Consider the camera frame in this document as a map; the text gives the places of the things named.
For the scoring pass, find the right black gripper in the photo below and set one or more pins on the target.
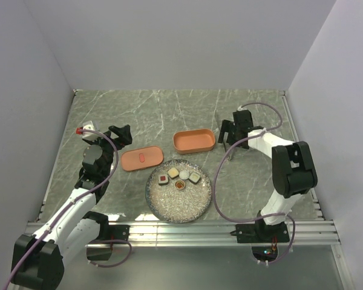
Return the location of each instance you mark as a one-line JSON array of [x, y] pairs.
[[227, 126]]

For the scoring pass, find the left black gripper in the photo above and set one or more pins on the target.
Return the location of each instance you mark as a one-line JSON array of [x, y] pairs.
[[123, 133]]

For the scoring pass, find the metal tongs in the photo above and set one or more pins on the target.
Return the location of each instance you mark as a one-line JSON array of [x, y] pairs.
[[231, 155]]

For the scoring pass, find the orange lunch box base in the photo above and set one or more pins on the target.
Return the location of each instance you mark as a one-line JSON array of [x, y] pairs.
[[194, 141]]

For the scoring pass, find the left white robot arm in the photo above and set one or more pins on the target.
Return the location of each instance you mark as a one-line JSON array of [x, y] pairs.
[[39, 259]]

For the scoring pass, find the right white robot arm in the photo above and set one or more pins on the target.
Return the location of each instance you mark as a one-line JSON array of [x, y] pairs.
[[293, 169]]

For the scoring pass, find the orange lunch box lid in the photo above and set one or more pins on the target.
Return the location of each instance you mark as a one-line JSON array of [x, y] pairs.
[[141, 158]]

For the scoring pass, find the red topped sushi piece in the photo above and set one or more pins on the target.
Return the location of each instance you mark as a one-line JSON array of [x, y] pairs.
[[163, 179]]

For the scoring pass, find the cream topped sushi piece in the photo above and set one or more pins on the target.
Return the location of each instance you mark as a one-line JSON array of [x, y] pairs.
[[173, 173]]

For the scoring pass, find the white round sushi piece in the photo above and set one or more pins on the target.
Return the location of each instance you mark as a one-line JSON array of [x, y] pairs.
[[184, 175]]

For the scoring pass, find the orange topped sushi cup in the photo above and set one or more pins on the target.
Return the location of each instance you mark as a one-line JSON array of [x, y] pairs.
[[180, 184]]

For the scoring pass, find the speckled round plate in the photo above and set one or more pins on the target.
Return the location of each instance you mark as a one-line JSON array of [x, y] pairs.
[[178, 206]]

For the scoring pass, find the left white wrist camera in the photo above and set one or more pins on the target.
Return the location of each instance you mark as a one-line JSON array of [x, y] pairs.
[[88, 131]]

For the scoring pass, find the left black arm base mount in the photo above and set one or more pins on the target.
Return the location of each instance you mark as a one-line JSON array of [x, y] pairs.
[[118, 232]]

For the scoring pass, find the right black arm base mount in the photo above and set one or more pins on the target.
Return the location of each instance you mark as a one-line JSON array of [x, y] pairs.
[[248, 234]]

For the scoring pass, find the aluminium front rail frame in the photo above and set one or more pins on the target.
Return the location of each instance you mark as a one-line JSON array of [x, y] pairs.
[[218, 233]]

